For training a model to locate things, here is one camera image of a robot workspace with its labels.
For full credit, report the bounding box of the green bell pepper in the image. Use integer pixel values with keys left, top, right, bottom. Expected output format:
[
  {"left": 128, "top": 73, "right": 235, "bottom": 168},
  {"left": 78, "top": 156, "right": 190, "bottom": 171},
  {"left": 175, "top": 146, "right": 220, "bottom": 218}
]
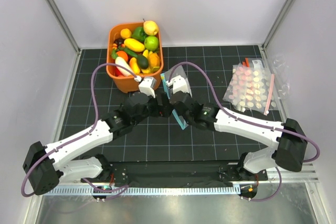
[{"left": 131, "top": 26, "right": 148, "bottom": 43}]

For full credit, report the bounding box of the slotted cable duct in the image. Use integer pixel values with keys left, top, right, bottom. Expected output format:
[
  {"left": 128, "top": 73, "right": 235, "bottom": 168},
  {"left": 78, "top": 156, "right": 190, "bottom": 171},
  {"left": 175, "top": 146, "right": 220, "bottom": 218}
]
[{"left": 45, "top": 184, "right": 240, "bottom": 196}]

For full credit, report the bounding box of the white radish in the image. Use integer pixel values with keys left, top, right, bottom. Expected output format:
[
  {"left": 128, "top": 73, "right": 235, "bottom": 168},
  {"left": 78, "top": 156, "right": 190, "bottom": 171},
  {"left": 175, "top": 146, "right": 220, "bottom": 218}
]
[{"left": 114, "top": 56, "right": 135, "bottom": 77}]

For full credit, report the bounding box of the green apple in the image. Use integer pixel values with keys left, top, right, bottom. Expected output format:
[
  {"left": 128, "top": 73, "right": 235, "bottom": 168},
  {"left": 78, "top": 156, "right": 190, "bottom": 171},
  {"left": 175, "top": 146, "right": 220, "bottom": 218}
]
[{"left": 144, "top": 36, "right": 159, "bottom": 51}]

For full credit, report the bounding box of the yellow lemon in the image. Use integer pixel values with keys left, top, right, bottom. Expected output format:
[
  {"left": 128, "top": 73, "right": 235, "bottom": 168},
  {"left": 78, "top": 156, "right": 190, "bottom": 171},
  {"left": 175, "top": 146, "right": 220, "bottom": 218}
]
[{"left": 120, "top": 28, "right": 132, "bottom": 39}]

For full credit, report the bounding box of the bag of pink sliced food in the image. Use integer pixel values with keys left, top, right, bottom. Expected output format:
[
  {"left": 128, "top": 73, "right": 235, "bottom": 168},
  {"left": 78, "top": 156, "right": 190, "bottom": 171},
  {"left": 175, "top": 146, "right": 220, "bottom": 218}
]
[{"left": 223, "top": 58, "right": 277, "bottom": 115}]

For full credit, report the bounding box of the dark green avocado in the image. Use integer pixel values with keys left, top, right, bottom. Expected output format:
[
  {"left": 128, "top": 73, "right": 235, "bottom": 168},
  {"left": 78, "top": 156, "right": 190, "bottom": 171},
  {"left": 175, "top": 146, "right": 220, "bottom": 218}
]
[{"left": 136, "top": 55, "right": 149, "bottom": 69}]

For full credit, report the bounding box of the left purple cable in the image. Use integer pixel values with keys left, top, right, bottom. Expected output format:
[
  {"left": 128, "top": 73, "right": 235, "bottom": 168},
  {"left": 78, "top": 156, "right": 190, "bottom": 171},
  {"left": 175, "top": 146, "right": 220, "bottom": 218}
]
[{"left": 20, "top": 63, "right": 144, "bottom": 201}]

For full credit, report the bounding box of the orange plastic bin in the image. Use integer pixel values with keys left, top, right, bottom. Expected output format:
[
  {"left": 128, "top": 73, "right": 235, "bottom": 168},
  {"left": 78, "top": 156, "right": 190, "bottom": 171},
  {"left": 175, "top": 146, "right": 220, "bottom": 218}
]
[{"left": 106, "top": 22, "right": 164, "bottom": 93}]

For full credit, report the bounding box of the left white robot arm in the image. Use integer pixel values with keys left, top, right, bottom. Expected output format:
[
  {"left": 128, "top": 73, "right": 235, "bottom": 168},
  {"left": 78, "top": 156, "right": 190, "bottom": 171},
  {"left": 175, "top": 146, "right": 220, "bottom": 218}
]
[{"left": 21, "top": 91, "right": 173, "bottom": 197}]

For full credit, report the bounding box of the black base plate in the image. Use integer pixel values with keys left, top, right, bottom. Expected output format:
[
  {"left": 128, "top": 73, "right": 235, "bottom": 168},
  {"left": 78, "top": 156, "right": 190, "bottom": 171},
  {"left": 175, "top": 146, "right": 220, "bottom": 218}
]
[{"left": 81, "top": 161, "right": 268, "bottom": 188}]

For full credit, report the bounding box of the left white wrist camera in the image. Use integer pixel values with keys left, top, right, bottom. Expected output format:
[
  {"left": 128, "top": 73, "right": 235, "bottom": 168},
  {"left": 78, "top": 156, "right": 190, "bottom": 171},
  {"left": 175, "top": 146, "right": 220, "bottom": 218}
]
[{"left": 138, "top": 77, "right": 156, "bottom": 98}]

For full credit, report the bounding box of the yellow mango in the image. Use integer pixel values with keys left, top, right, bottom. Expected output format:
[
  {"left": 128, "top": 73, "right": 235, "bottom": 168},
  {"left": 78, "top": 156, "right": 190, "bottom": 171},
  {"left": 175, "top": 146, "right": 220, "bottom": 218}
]
[{"left": 124, "top": 38, "right": 145, "bottom": 52}]

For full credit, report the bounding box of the clear blue zip bag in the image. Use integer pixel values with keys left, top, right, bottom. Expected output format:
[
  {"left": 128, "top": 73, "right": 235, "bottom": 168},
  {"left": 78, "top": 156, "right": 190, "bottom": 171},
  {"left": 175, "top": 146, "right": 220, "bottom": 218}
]
[{"left": 160, "top": 65, "right": 194, "bottom": 130}]

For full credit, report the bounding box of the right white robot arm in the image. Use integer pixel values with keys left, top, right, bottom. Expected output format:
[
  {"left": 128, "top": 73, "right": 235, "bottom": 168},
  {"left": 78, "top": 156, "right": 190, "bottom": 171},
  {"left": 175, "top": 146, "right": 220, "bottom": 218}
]
[{"left": 170, "top": 91, "right": 307, "bottom": 180}]

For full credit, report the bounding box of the black grid mat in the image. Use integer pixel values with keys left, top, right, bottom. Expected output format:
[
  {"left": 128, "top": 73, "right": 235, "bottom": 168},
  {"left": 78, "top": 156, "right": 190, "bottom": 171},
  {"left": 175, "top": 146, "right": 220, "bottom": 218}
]
[{"left": 59, "top": 45, "right": 264, "bottom": 162}]

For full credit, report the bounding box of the orange tangerine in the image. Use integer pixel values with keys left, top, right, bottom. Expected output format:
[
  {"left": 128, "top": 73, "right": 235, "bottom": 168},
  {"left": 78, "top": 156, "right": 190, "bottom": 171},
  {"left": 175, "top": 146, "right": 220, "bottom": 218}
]
[{"left": 117, "top": 51, "right": 129, "bottom": 62}]

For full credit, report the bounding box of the orange bell pepper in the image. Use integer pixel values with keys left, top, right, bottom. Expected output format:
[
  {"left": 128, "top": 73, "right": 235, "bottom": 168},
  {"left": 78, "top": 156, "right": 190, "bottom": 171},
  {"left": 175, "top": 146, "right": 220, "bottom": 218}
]
[{"left": 148, "top": 53, "right": 161, "bottom": 68}]

